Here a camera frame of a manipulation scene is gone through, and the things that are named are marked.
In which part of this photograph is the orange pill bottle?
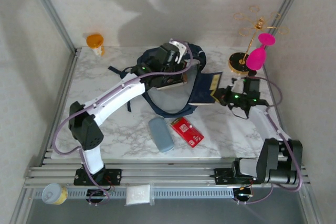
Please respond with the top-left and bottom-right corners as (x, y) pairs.
(86, 33), (106, 57)

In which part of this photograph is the navy book with gold label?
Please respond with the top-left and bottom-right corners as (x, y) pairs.
(188, 71), (224, 106)

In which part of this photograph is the aluminium rail bed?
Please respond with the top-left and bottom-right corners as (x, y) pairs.
(23, 157), (312, 189)

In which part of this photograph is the blue-grey pencil case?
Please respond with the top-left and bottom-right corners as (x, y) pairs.
(148, 117), (174, 153)

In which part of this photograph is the tin can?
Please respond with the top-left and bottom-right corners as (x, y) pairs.
(41, 183), (69, 206)

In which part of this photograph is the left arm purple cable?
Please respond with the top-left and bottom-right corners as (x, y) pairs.
(52, 48), (200, 206)

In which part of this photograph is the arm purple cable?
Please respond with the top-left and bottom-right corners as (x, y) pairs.
(236, 77), (302, 206)
(52, 48), (200, 206)

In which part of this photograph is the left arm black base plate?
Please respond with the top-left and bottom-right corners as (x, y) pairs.
(73, 168), (123, 186)

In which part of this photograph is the aluminium side rail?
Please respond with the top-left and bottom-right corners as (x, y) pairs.
(262, 63), (295, 167)
(39, 47), (81, 167)

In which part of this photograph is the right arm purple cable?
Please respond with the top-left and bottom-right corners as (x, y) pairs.
(236, 77), (302, 206)

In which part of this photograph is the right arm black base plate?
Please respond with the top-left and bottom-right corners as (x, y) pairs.
(214, 167), (260, 185)

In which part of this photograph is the navy blue backpack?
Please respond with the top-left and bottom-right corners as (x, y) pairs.
(108, 40), (208, 119)

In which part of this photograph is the pink wine glass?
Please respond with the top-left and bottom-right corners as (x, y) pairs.
(245, 33), (277, 71)

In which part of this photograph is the gold wire glass rack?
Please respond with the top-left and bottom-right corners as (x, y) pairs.
(227, 5), (289, 75)

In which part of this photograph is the white plastic packet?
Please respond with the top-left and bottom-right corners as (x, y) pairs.
(125, 184), (155, 206)

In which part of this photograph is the red card packet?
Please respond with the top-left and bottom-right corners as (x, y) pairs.
(170, 116), (205, 148)

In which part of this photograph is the grey slotted cable duct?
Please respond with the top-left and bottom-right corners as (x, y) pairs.
(34, 187), (253, 200)

